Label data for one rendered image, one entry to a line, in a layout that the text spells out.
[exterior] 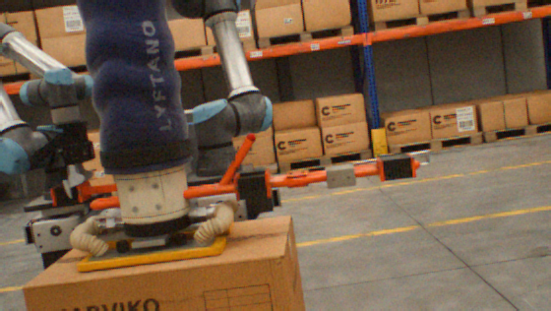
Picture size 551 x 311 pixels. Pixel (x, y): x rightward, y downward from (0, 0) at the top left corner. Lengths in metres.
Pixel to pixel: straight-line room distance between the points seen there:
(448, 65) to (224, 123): 8.49
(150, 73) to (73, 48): 7.47
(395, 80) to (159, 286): 8.96
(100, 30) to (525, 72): 9.61
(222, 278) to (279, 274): 0.13
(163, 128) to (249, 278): 0.40
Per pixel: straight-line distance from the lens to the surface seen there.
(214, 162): 2.20
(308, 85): 10.18
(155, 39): 1.65
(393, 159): 1.68
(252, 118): 2.26
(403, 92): 10.41
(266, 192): 1.67
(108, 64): 1.65
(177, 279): 1.58
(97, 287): 1.64
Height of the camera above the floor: 1.35
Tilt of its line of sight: 7 degrees down
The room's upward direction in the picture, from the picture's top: 8 degrees counter-clockwise
